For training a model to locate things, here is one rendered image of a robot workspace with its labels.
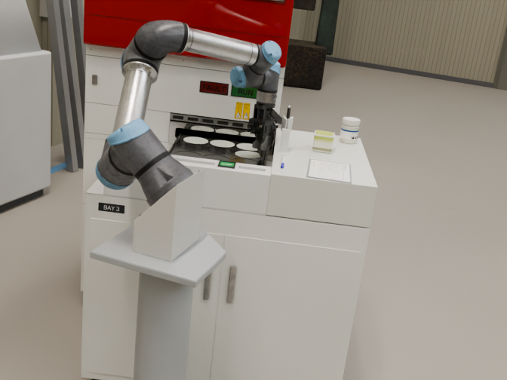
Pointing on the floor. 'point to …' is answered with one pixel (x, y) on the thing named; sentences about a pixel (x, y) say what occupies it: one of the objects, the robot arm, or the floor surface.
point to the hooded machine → (23, 108)
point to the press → (308, 57)
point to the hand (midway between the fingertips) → (262, 152)
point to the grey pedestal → (162, 300)
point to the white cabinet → (234, 297)
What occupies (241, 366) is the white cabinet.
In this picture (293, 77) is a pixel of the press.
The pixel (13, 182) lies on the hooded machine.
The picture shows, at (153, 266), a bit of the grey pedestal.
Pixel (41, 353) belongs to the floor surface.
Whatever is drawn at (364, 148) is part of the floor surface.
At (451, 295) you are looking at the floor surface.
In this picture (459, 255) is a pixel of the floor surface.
